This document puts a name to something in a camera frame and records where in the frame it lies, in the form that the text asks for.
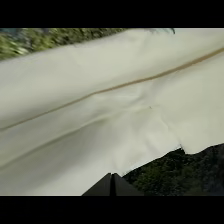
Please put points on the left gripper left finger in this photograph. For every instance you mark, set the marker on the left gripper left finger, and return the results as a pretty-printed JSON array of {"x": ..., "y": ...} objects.
[{"x": 105, "y": 186}]

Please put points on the cream shirt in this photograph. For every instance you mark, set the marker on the cream shirt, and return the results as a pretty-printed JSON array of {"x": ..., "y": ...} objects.
[{"x": 100, "y": 116}]

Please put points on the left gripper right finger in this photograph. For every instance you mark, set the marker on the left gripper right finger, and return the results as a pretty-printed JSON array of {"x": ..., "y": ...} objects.
[{"x": 121, "y": 186}]

